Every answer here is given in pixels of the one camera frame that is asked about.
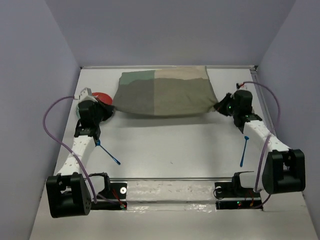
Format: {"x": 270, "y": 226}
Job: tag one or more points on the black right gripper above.
{"x": 220, "y": 106}

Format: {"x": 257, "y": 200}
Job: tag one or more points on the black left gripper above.
{"x": 107, "y": 109}

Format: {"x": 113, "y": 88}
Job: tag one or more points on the red floral plate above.
{"x": 103, "y": 97}

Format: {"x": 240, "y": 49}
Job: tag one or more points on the green patchwork cloth placemat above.
{"x": 169, "y": 92}

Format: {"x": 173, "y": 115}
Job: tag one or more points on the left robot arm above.
{"x": 71, "y": 191}

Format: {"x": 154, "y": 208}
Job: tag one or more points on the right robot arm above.
{"x": 281, "y": 169}

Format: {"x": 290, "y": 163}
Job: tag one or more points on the blue metallic spoon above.
{"x": 110, "y": 155}

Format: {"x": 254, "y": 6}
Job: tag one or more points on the blue plastic fork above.
{"x": 244, "y": 150}

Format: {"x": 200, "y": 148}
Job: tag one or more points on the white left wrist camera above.
{"x": 85, "y": 95}

